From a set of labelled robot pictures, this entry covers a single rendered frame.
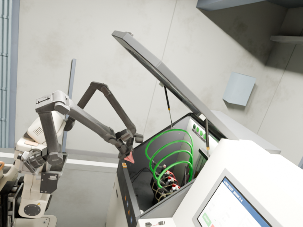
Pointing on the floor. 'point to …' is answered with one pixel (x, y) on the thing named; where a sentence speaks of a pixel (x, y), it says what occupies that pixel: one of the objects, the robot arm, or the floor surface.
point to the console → (248, 182)
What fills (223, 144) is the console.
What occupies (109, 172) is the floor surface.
